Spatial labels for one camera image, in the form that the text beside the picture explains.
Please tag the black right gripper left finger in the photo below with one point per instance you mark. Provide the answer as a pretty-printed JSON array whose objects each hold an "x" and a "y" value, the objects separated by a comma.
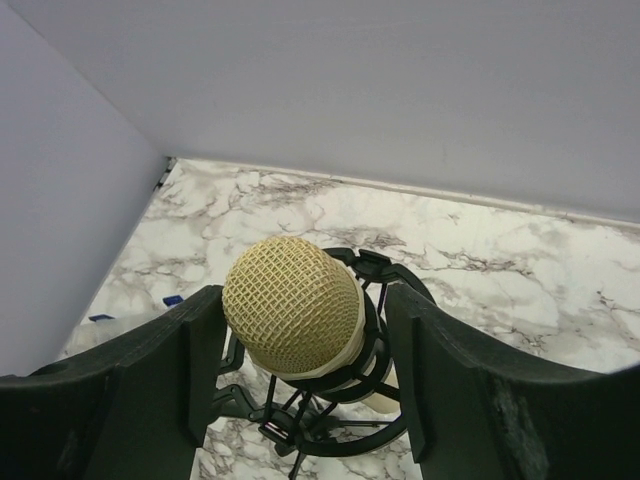
[{"x": 135, "y": 407}]

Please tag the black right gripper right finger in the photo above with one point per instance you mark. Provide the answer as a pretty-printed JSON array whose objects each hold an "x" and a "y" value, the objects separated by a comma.
[{"x": 477, "y": 408}]

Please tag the black tripod shock mount stand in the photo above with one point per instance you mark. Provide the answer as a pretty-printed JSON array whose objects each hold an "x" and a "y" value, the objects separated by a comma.
[{"x": 302, "y": 424}]

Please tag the beige microphone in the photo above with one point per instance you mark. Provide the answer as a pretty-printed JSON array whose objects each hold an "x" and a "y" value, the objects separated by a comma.
[{"x": 303, "y": 317}]

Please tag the clear plastic screw box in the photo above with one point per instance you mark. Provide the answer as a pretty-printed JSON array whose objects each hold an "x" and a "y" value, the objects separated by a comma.
[{"x": 102, "y": 327}]

